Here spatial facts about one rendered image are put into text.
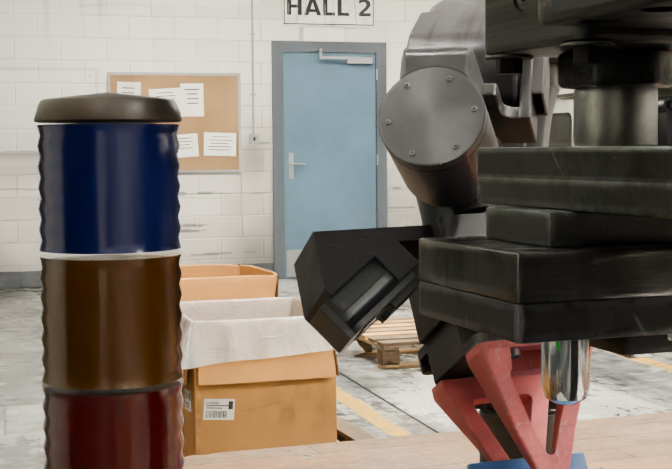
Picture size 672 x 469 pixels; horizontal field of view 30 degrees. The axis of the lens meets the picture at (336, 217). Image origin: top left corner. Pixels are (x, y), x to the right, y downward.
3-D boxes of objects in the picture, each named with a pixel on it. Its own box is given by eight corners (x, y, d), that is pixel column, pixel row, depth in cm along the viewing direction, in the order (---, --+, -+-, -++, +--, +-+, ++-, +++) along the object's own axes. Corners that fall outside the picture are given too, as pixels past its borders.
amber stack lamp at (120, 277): (167, 361, 37) (166, 247, 36) (197, 383, 33) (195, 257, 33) (34, 369, 35) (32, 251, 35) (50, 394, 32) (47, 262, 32)
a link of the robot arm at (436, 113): (518, 165, 63) (530, -41, 67) (352, 166, 65) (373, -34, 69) (542, 243, 73) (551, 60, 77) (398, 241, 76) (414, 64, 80)
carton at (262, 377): (367, 468, 411) (366, 315, 408) (178, 484, 393) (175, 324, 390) (313, 426, 474) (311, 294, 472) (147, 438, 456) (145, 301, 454)
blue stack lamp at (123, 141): (166, 241, 36) (164, 126, 36) (195, 251, 33) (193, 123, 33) (32, 246, 35) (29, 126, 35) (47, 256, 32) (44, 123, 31)
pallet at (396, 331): (504, 333, 810) (504, 310, 809) (581, 356, 714) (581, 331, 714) (327, 343, 773) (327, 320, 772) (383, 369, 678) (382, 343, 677)
